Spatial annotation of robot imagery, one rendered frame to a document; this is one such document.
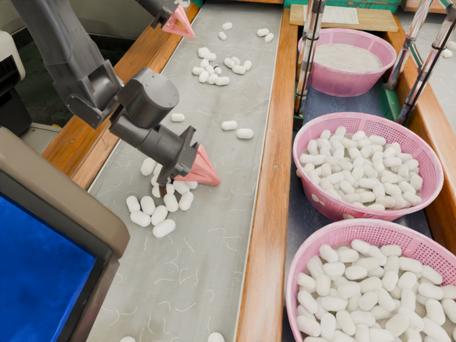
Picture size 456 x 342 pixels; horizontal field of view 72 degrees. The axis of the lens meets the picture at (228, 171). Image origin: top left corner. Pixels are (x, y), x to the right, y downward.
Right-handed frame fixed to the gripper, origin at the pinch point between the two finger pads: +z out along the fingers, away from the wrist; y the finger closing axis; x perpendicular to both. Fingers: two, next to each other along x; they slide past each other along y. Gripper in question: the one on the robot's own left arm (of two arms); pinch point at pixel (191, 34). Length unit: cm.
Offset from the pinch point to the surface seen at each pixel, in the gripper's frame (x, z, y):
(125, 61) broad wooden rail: 14.6, -9.2, -7.9
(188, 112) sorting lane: 2.3, 8.7, -24.0
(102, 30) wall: 124, -41, 143
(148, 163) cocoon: 2.2, 5.3, -43.0
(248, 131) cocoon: -8.7, 18.3, -30.7
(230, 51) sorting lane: -0.5, 12.2, 7.2
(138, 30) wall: 102, -20, 140
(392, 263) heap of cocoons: -24, 38, -55
